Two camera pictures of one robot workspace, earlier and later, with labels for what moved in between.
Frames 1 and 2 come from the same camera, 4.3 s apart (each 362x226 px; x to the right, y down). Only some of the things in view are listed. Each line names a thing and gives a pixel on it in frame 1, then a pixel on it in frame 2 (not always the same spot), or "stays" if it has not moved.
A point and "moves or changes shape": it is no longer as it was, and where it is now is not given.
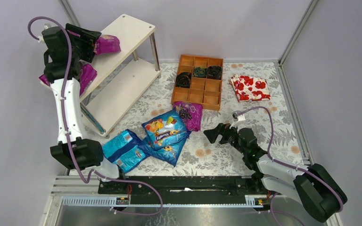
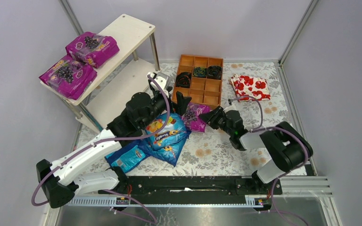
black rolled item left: [183, 79] stays
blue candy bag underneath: [169, 153] stays
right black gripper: [226, 133] → [217, 116]
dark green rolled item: [200, 72] stays
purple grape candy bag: [192, 114] moves or changes shape
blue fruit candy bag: [165, 129] stays
